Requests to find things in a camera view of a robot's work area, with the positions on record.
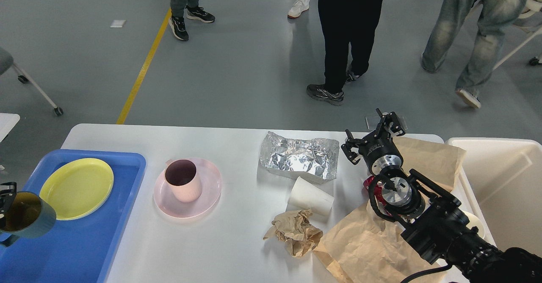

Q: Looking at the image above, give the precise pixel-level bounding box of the person in grey trousers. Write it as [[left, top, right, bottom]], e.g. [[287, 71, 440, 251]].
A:
[[169, 0, 216, 41]]

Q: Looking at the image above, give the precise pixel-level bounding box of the yellow plate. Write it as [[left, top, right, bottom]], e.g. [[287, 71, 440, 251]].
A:
[[39, 158, 114, 221]]

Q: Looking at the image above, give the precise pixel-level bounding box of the person in black trousers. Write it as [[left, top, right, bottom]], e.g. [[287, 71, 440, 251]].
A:
[[307, 0, 383, 105]]

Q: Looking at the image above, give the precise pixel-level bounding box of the white paper on floor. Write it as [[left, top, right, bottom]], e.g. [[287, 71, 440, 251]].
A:
[[110, 19, 127, 28]]

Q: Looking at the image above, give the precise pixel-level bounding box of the crumpled aluminium foil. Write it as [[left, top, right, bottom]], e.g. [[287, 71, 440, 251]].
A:
[[259, 132, 339, 184]]

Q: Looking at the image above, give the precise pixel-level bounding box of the white rolling chair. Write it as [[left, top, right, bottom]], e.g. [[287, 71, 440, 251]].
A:
[[493, 0, 542, 70]]

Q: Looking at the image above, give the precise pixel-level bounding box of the pink plate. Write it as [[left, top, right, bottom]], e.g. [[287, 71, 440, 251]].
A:
[[153, 158, 222, 219]]

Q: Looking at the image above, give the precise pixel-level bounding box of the pink mug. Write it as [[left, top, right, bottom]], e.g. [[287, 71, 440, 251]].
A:
[[164, 159, 202, 203]]

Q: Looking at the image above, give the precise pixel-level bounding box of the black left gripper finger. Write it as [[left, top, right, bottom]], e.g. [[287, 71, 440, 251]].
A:
[[0, 181, 17, 219]]

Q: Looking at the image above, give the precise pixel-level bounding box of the person in faded jeans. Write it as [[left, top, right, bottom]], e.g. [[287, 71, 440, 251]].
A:
[[420, 0, 538, 109]]

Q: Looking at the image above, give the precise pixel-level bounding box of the blue plastic tray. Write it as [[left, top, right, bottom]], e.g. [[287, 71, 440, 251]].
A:
[[0, 149, 147, 283]]

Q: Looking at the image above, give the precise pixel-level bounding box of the crumpled brown paper ball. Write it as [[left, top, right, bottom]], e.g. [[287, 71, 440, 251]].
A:
[[263, 208, 324, 258]]

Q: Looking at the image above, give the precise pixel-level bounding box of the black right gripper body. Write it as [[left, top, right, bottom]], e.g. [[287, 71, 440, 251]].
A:
[[359, 136, 403, 176]]

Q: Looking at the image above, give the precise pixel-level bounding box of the large brown paper sheet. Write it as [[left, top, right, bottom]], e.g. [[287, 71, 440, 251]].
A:
[[314, 136, 466, 283]]

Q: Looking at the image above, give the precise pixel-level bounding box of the white plastic bin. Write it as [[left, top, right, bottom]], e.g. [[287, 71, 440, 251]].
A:
[[447, 138, 542, 256]]

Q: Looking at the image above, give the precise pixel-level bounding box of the teal mug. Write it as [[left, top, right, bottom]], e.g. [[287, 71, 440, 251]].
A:
[[0, 191, 56, 247]]

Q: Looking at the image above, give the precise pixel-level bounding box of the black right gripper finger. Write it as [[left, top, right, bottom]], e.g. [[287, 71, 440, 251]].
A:
[[341, 129, 365, 165], [367, 108, 405, 142]]

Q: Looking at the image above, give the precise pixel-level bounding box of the white paper cup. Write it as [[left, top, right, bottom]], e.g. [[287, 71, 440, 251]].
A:
[[288, 177, 335, 216]]

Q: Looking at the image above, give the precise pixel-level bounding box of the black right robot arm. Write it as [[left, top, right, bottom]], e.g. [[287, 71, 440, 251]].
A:
[[341, 109, 542, 283]]

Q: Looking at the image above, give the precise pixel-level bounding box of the white side table corner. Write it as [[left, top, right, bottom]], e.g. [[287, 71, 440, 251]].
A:
[[0, 113, 21, 142]]

